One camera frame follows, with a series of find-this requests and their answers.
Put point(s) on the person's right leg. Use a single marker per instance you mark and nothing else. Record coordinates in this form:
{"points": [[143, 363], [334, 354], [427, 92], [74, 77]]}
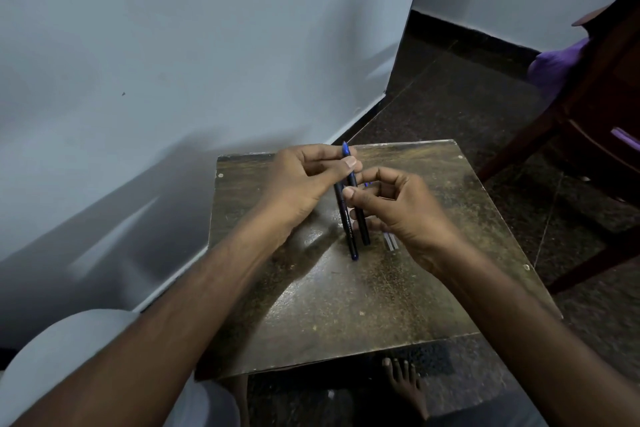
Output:
{"points": [[500, 416]]}

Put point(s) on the person's right hand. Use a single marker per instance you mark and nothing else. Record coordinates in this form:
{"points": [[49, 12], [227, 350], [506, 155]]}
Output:
{"points": [[405, 216]]}

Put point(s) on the small wooden table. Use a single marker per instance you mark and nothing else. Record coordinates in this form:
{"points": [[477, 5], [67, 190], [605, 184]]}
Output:
{"points": [[350, 311]]}

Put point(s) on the person's leg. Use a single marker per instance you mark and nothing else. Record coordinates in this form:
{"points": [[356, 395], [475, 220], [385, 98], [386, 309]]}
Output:
{"points": [[65, 356], [500, 416]]}

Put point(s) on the person's left hand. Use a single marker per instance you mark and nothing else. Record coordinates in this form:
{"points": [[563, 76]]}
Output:
{"points": [[295, 186]]}

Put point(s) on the dark blue pen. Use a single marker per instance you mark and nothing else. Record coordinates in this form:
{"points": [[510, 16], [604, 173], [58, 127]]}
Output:
{"points": [[352, 241], [365, 234]]}

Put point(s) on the person's right forearm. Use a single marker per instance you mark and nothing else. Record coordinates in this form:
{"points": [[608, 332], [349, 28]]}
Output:
{"points": [[540, 351]]}

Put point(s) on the person's left leg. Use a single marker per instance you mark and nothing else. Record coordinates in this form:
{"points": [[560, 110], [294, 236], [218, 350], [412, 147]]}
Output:
{"points": [[65, 356]]}

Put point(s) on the dark wooden chair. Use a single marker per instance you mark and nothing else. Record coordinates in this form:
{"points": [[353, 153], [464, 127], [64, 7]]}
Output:
{"points": [[595, 106]]}

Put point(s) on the black floor mat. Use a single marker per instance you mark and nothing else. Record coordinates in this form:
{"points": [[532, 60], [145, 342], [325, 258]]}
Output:
{"points": [[430, 359]]}

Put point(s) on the person's bare right foot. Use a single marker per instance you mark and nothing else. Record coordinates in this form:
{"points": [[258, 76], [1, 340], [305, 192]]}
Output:
{"points": [[407, 386]]}

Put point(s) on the purple cloth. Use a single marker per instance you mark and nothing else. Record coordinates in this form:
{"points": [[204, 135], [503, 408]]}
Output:
{"points": [[555, 69]]}

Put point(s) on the person's left forearm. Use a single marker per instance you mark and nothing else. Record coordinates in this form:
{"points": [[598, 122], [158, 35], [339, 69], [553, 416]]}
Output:
{"points": [[150, 341]]}

